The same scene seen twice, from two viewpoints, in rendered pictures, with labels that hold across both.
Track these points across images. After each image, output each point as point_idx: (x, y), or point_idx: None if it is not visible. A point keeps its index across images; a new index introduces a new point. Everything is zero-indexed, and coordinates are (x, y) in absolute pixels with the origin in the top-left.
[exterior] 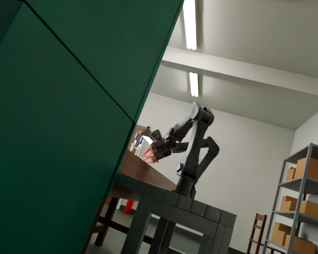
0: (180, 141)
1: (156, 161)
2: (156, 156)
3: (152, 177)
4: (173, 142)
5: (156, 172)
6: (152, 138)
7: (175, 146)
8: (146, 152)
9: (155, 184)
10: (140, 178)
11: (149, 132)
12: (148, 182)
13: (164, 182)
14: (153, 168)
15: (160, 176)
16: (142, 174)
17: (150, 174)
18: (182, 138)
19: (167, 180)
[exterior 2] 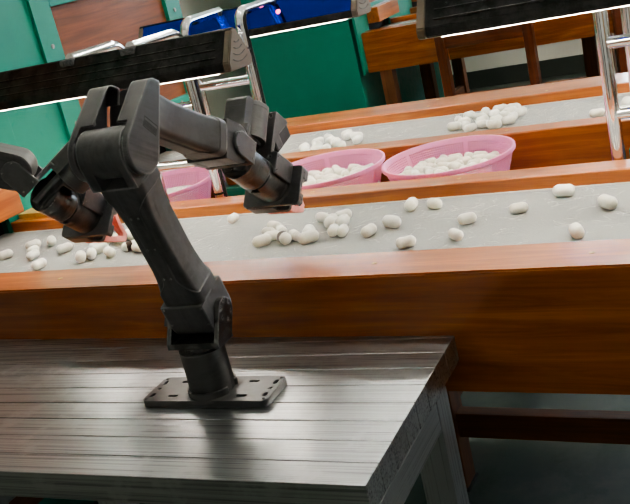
0: (22, 195)
1: (266, 207)
2: (99, 240)
3: (91, 313)
4: (31, 202)
5: (99, 293)
6: (471, 21)
7: (43, 210)
8: (114, 225)
9: (147, 325)
10: (13, 331)
11: (416, 18)
12: (77, 330)
13: (247, 303)
14: (61, 291)
15: (158, 294)
16: (8, 320)
17: (59, 309)
18: (4, 188)
19: (292, 287)
